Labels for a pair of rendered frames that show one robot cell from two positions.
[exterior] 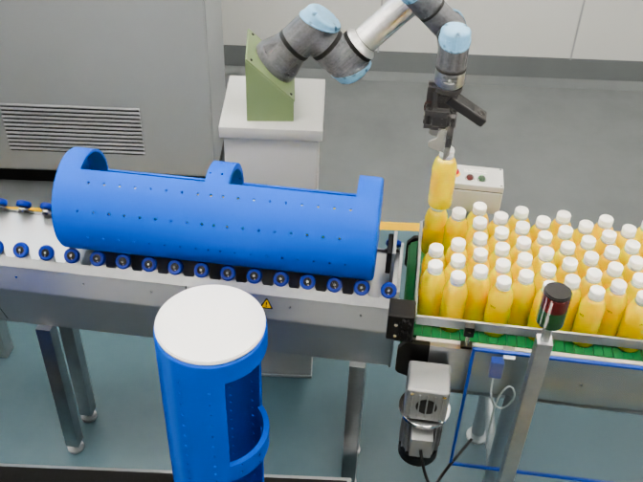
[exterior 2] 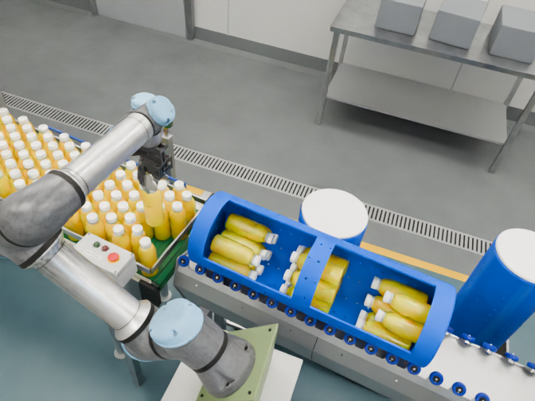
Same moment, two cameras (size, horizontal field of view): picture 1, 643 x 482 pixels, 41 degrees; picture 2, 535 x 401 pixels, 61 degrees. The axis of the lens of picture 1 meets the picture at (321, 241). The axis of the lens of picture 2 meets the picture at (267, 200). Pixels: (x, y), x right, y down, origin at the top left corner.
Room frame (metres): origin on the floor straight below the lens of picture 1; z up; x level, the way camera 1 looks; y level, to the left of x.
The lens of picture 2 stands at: (2.86, 0.33, 2.40)
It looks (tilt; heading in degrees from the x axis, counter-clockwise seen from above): 46 degrees down; 195
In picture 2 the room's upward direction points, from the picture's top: 7 degrees clockwise
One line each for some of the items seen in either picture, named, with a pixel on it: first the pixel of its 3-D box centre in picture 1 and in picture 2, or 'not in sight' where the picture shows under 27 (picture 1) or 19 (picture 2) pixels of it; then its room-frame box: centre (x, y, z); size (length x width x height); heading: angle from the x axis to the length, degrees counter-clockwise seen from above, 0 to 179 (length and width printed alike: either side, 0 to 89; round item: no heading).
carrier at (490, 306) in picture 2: not in sight; (484, 313); (1.42, 1.06, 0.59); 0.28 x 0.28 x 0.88
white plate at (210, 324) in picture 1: (210, 322); (334, 212); (1.52, 0.27, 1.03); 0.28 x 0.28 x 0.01
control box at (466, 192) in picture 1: (467, 187); (103, 261); (2.10, -0.43, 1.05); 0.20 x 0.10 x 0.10; 84
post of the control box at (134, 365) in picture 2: not in sight; (126, 336); (2.10, -0.43, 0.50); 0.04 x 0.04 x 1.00; 84
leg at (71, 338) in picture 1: (76, 360); not in sight; (2.02, 0.84, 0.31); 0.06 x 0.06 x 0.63; 84
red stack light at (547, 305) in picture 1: (555, 299); not in sight; (1.44, -0.54, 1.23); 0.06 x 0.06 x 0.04
